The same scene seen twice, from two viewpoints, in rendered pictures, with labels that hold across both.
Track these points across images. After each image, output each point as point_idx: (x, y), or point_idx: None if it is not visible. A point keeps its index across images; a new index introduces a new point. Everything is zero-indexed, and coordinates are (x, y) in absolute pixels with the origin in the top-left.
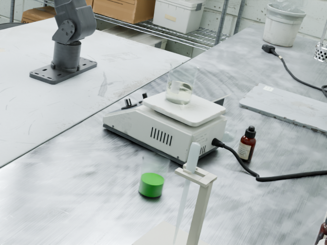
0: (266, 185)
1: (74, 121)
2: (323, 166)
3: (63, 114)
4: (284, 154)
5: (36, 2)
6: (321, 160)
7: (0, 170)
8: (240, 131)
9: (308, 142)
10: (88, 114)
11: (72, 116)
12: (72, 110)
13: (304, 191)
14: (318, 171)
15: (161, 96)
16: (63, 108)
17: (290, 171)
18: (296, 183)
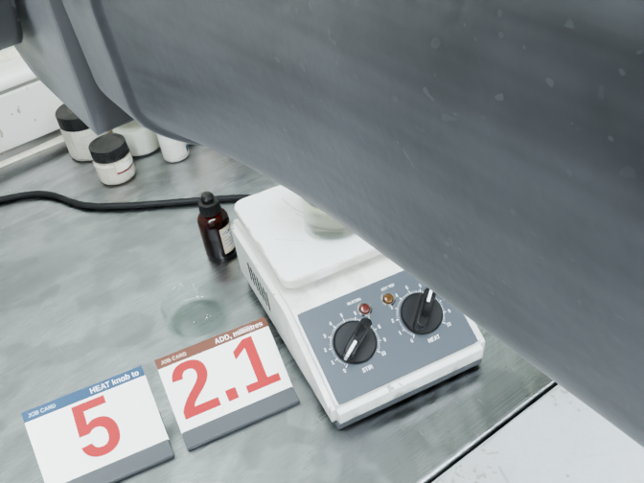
0: (251, 190)
1: (550, 402)
2: (83, 223)
3: (576, 436)
4: (118, 257)
5: None
6: (62, 239)
7: None
8: (124, 336)
9: (9, 289)
10: (500, 433)
11: (550, 424)
12: (542, 464)
13: (200, 176)
14: (123, 202)
15: (360, 242)
16: (572, 474)
17: (169, 215)
18: (194, 191)
